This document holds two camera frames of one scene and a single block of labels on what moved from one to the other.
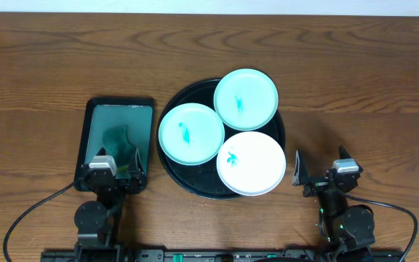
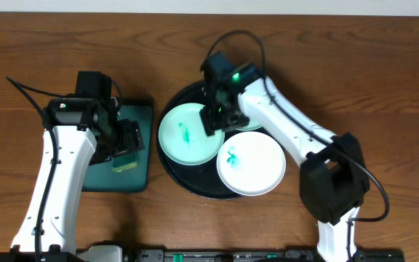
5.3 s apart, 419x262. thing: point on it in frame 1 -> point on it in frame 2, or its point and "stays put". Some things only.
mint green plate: (191, 134) stays put
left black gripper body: (121, 178) -> (131, 136)
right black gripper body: (314, 186) -> (217, 118)
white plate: (251, 163) stays put
